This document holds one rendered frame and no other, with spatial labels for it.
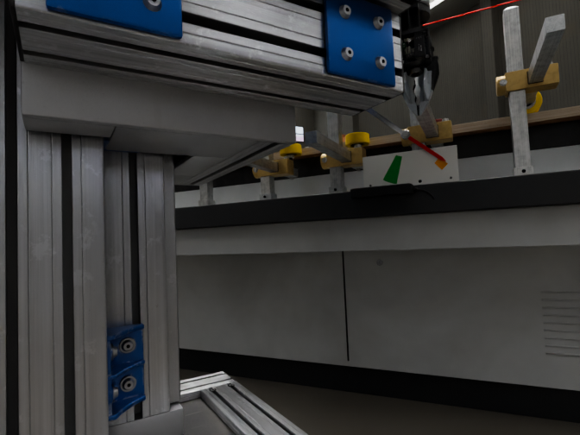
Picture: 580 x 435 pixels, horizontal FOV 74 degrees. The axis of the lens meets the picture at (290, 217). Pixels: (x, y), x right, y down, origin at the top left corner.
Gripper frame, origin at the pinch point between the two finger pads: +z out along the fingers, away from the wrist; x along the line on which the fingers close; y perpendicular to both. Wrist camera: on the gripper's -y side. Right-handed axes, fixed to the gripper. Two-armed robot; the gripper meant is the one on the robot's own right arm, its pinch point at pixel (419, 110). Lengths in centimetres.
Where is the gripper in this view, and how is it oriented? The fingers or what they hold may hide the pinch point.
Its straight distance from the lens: 89.0
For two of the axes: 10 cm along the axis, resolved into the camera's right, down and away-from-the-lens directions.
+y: -4.4, -0.4, -9.0
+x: 9.0, -0.6, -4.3
